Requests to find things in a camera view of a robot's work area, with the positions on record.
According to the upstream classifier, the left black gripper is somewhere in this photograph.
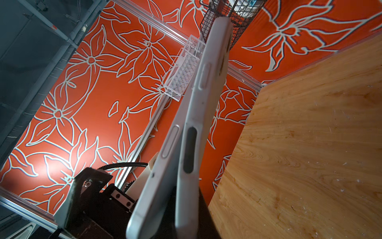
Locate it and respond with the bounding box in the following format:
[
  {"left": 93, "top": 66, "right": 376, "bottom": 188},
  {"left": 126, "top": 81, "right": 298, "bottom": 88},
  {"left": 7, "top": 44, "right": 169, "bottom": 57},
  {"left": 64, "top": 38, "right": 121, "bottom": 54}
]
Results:
[{"left": 54, "top": 167, "right": 137, "bottom": 239}]

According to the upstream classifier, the black phone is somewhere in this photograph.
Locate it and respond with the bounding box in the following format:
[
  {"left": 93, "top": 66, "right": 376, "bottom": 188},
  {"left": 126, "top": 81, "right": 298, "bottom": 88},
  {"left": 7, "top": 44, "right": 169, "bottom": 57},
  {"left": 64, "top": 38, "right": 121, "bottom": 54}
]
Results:
[{"left": 126, "top": 76, "right": 196, "bottom": 239}]

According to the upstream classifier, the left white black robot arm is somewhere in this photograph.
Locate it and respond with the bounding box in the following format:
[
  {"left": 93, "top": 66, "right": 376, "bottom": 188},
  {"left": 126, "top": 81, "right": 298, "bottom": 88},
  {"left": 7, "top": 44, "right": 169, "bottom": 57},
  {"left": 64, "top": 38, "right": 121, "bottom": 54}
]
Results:
[{"left": 50, "top": 162, "right": 148, "bottom": 239}]

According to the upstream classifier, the light blue box in basket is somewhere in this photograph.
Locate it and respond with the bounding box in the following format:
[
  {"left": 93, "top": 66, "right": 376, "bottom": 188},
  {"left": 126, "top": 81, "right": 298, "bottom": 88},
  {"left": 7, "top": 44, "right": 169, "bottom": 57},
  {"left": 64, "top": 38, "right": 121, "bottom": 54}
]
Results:
[{"left": 229, "top": 0, "right": 266, "bottom": 19}]

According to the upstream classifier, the clear plastic wall bin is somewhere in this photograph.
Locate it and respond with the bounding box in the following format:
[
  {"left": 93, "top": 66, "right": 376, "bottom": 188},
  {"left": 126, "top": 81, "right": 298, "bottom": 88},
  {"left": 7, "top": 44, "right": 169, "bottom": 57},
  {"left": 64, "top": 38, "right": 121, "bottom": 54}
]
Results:
[{"left": 161, "top": 35, "right": 206, "bottom": 104}]

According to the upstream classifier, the black wire wall basket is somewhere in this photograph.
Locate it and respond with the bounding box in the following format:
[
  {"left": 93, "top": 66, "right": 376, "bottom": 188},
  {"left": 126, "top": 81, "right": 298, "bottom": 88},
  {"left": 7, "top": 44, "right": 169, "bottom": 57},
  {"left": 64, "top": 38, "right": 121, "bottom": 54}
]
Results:
[{"left": 200, "top": 0, "right": 264, "bottom": 47}]

